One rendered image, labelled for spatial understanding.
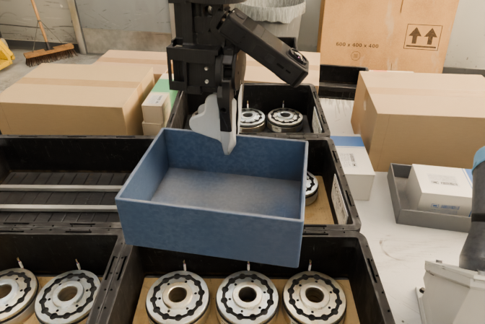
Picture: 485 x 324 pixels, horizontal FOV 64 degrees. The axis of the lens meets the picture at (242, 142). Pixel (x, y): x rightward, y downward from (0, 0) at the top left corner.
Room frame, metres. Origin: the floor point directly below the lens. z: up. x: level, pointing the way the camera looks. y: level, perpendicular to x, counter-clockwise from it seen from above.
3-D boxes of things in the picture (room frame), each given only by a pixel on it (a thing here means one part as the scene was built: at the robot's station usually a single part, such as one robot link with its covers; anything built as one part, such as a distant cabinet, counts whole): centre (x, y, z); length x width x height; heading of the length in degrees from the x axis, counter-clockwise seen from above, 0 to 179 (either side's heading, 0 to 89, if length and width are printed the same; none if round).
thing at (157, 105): (1.14, 0.26, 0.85); 0.24 x 0.06 x 0.06; 174
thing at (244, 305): (0.39, -0.01, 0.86); 0.05 x 0.05 x 0.01
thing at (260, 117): (0.99, -0.01, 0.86); 0.10 x 0.10 x 0.01
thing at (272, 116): (0.99, -0.13, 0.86); 0.10 x 0.10 x 0.01
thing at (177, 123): (0.92, -0.01, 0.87); 0.40 x 0.30 x 0.11; 89
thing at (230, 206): (0.37, 0.03, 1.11); 0.20 x 0.15 x 0.07; 80
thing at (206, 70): (0.45, 0.04, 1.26); 0.09 x 0.08 x 0.12; 79
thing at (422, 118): (1.07, -0.58, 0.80); 0.40 x 0.30 x 0.20; 85
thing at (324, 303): (0.39, -0.12, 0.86); 0.05 x 0.05 x 0.01
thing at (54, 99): (1.14, 0.53, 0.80); 0.40 x 0.30 x 0.20; 85
